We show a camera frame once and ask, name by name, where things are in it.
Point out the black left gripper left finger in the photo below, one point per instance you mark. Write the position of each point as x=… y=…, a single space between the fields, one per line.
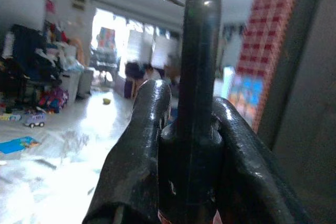
x=147 y=140

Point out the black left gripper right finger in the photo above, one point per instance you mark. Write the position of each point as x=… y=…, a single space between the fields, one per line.
x=246 y=161

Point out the small green ball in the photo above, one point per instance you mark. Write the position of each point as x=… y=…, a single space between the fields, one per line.
x=106 y=101

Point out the person with dark hair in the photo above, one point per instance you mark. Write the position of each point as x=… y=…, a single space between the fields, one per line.
x=135 y=75

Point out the colourful poster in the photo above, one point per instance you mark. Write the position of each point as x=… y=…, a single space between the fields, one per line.
x=245 y=91

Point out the white storage bin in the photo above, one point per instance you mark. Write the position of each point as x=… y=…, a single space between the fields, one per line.
x=77 y=82

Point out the colourful toy pile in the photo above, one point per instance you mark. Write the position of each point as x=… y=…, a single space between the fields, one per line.
x=52 y=100

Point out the purple toy car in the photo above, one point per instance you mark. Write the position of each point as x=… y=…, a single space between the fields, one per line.
x=35 y=120

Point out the red checkered curtain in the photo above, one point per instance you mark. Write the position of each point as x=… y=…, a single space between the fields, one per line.
x=265 y=40

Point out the blue picture book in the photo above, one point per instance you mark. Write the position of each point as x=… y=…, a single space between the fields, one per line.
x=18 y=144

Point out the cluttered dark shelf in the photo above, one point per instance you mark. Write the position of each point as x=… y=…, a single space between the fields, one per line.
x=29 y=64

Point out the dark door frame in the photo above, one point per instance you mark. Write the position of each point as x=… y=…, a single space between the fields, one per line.
x=299 y=98

